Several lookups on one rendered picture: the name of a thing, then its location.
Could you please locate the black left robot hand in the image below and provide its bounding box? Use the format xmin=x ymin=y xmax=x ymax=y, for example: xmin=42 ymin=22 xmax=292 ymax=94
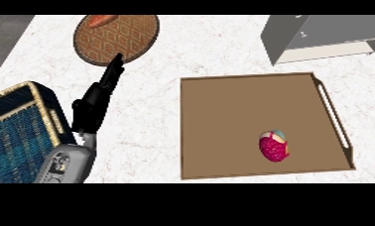
xmin=70 ymin=53 xmax=125 ymax=135

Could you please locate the brown wooden tray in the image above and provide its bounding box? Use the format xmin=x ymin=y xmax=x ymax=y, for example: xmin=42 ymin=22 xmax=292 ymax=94
xmin=178 ymin=71 xmax=357 ymax=181

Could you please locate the round brown woven placemat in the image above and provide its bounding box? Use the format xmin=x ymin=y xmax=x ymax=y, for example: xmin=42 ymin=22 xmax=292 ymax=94
xmin=72 ymin=15 xmax=160 ymax=67

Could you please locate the orange carrot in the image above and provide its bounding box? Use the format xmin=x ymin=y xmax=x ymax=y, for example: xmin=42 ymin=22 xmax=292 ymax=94
xmin=87 ymin=15 xmax=119 ymax=29

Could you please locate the magenta speckled fruit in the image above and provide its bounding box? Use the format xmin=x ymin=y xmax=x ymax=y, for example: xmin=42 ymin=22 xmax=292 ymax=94
xmin=258 ymin=129 xmax=290 ymax=164

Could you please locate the grey box appliance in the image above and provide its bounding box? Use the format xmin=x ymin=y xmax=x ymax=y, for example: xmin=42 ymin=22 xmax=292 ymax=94
xmin=259 ymin=15 xmax=375 ymax=66

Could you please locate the blue tiered wire basket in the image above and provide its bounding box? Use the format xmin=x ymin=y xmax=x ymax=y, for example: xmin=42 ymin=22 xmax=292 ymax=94
xmin=0 ymin=80 xmax=78 ymax=184

